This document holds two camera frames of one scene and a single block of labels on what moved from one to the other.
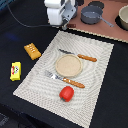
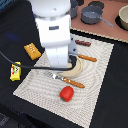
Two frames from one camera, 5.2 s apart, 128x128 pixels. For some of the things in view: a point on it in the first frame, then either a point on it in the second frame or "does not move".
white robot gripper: x=60 y=12 -> x=53 y=20
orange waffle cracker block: x=32 y=51 does not move
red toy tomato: x=66 y=94 does not move
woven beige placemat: x=44 y=91 does not move
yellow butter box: x=15 y=74 does not move
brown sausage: x=71 y=25 -> x=81 y=42
